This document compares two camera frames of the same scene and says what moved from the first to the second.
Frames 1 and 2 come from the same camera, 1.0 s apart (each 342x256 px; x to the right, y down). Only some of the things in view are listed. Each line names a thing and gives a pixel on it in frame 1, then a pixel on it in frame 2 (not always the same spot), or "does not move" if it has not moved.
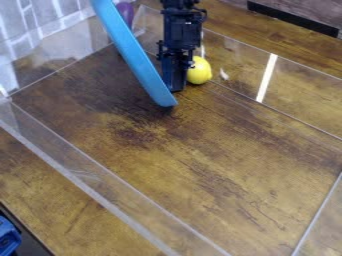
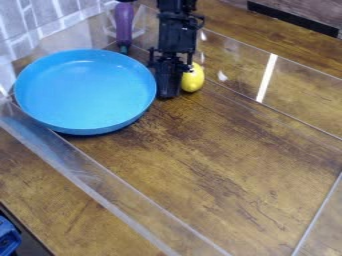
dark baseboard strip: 293,19 does not move
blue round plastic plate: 134,53 -> 84,91
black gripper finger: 169,72 does not move
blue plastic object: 11,237 does not move
